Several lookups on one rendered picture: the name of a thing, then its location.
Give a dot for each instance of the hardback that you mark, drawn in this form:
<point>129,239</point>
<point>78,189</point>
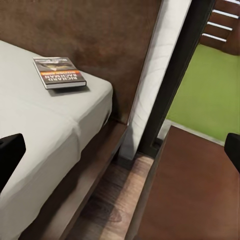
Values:
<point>58,73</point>

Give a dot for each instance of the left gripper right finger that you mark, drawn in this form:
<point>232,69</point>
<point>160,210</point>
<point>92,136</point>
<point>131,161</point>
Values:
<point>232,149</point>

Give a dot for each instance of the bed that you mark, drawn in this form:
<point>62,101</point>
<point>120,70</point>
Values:
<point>71,135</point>

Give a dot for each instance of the nightstand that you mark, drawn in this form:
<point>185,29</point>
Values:
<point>192,192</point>

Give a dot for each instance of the fixed window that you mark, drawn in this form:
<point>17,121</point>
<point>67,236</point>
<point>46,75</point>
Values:
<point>200,91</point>

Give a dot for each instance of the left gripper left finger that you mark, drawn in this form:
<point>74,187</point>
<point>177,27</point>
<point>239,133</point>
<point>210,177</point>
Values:
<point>12,150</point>

